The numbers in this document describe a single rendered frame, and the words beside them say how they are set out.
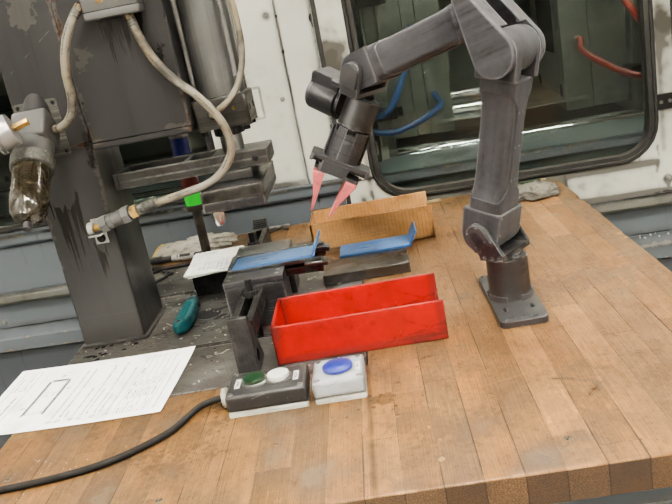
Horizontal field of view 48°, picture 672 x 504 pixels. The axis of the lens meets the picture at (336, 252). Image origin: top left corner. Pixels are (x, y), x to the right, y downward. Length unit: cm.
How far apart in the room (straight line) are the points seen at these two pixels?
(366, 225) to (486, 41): 60
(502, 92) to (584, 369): 38
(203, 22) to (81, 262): 44
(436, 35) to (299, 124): 83
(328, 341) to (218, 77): 45
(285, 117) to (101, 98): 73
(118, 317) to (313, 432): 53
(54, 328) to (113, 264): 90
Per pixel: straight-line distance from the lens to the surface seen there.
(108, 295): 133
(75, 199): 130
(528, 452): 84
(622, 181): 193
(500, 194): 111
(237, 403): 99
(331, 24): 181
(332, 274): 137
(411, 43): 114
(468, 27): 106
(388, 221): 153
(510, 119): 108
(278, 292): 124
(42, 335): 220
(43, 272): 216
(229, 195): 119
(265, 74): 189
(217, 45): 123
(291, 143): 190
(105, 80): 125
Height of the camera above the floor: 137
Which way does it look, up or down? 17 degrees down
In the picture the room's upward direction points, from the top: 11 degrees counter-clockwise
